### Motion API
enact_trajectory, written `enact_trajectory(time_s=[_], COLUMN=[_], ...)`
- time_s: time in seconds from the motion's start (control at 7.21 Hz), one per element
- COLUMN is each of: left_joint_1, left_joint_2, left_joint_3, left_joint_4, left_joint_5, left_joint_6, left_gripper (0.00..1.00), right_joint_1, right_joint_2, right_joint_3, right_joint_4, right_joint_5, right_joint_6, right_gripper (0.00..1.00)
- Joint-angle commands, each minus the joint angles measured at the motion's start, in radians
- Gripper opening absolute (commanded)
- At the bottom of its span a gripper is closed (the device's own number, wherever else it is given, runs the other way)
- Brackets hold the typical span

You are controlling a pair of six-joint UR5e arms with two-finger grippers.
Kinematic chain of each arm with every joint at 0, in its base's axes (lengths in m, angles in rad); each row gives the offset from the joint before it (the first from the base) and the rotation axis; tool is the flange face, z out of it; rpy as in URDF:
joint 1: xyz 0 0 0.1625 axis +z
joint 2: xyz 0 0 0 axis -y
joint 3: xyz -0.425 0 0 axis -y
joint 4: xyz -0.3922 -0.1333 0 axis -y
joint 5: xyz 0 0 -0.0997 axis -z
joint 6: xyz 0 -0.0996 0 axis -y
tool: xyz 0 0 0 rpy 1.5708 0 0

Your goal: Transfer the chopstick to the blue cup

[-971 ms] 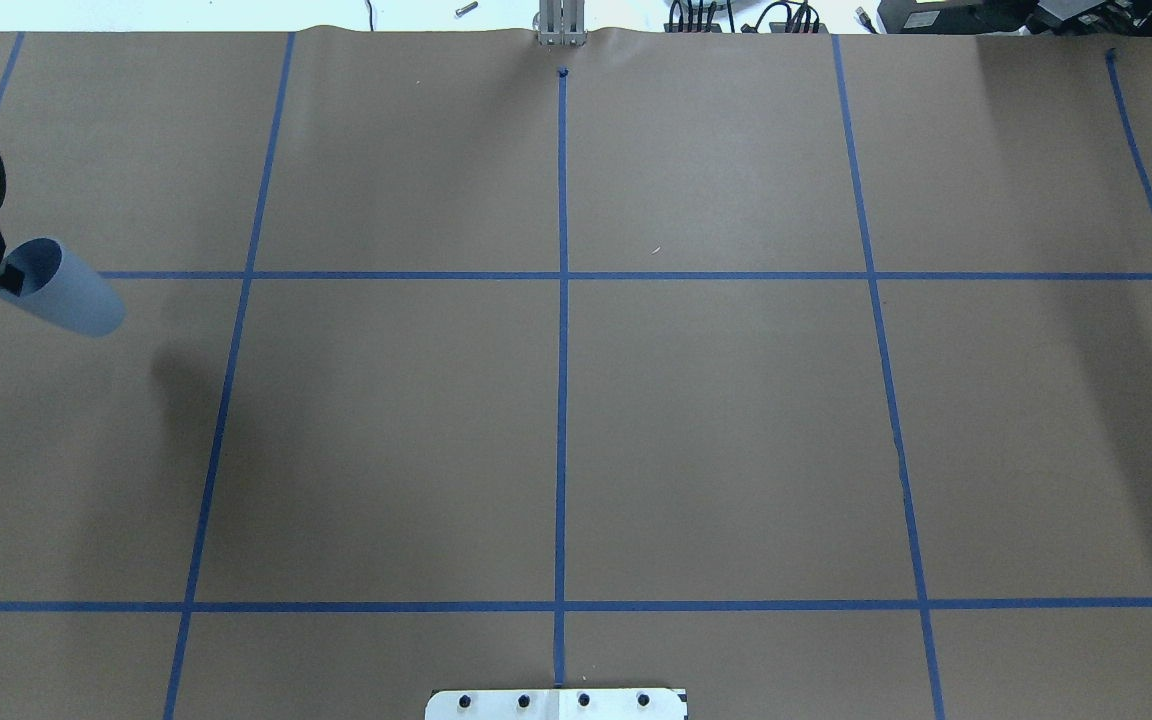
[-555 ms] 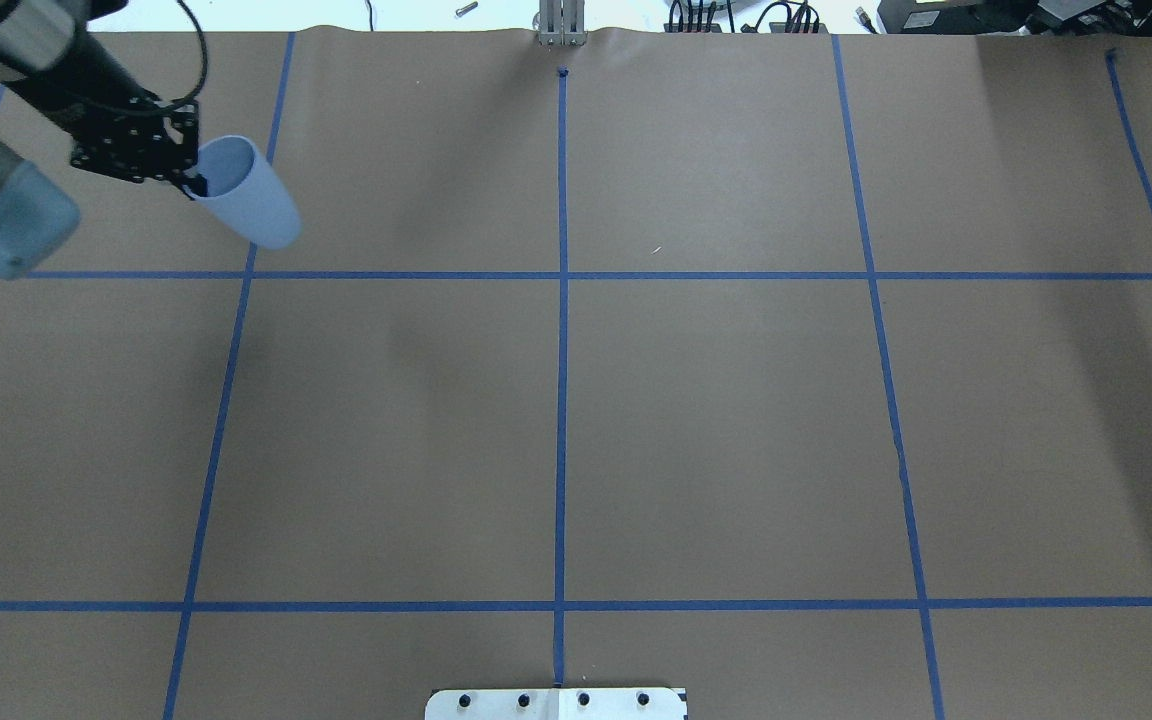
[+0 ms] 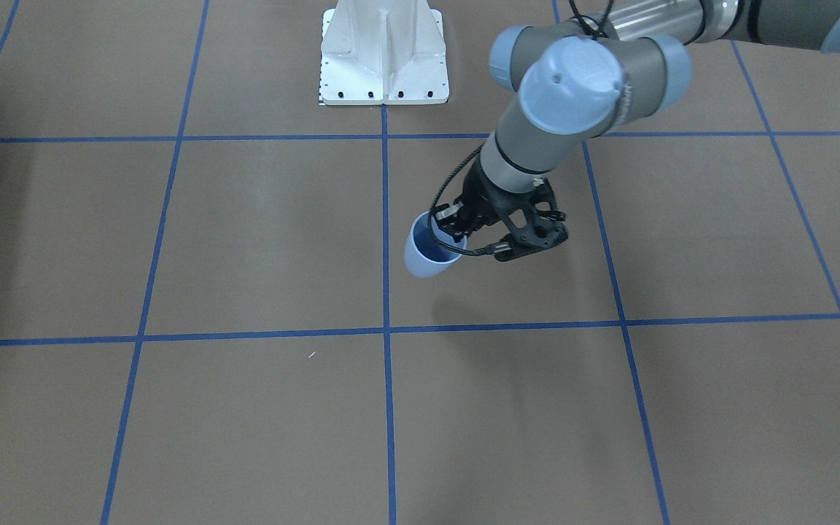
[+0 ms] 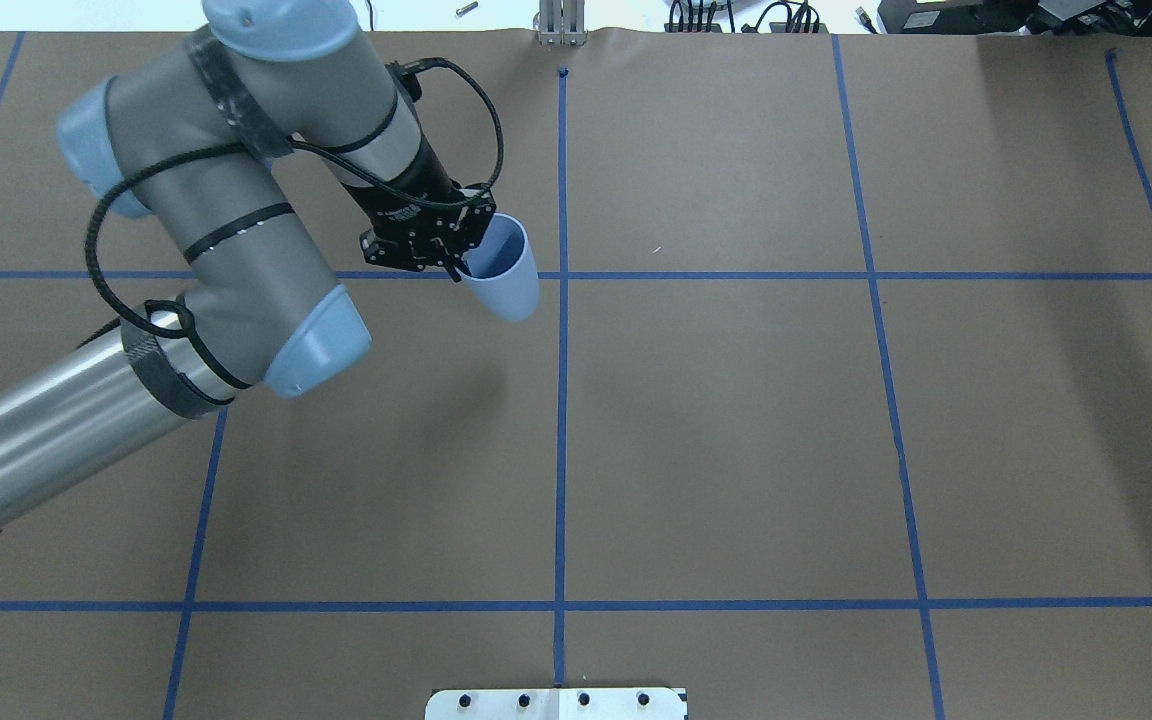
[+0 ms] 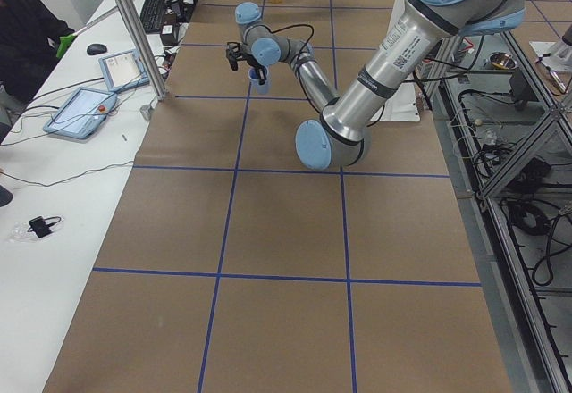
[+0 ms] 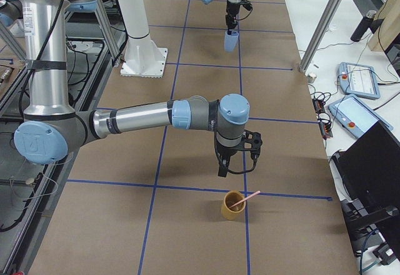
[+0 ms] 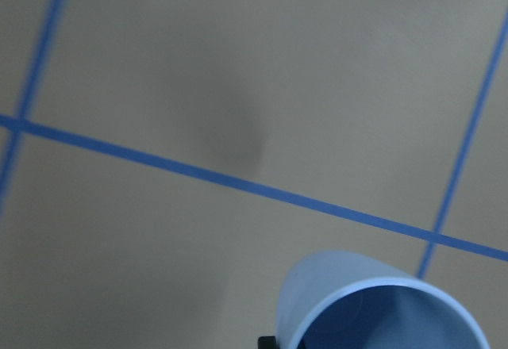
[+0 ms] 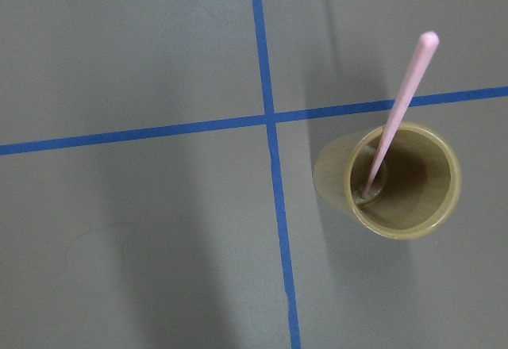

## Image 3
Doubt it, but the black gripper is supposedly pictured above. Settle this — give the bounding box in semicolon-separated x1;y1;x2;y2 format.
431;158;543;244

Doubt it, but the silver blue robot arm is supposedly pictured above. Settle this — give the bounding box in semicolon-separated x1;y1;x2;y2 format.
411;1;840;260

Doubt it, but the blue plastic cup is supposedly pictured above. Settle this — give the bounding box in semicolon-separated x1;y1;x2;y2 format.
404;212;467;278

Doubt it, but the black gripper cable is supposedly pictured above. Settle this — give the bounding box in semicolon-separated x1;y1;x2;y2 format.
428;144;497;257

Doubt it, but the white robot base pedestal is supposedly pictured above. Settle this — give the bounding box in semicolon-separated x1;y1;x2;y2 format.
318;1;450;106

